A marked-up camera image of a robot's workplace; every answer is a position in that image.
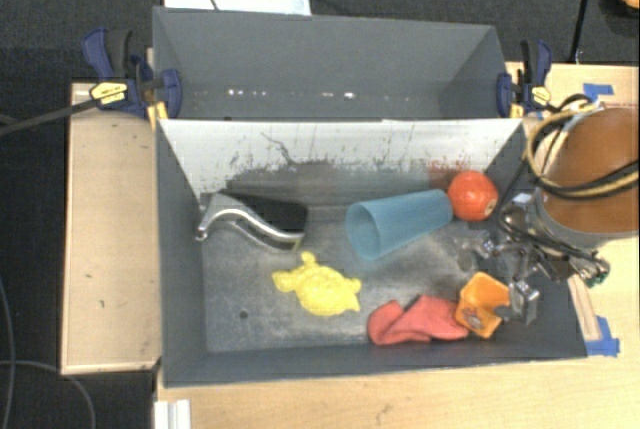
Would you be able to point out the blue plastic cup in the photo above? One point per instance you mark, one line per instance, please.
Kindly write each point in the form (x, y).
(400, 219)

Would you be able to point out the small orange cup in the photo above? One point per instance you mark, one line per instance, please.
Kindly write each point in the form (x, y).
(480, 299)

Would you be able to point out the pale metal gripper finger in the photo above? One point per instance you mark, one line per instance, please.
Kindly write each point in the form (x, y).
(525, 292)
(482, 249)

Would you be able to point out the yellow toy animal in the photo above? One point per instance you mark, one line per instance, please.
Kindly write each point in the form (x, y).
(322, 289)

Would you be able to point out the pale wood board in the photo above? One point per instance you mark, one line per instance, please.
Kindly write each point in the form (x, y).
(110, 227)

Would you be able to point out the red cloth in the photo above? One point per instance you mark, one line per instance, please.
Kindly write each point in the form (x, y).
(415, 324)

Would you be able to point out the orange round fruit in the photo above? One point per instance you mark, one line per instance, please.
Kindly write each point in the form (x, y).
(470, 194)

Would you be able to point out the grey metal bin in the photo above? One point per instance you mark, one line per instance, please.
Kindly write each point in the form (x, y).
(310, 62)

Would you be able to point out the silver and black hand tool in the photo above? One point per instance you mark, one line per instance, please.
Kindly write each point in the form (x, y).
(235, 217)

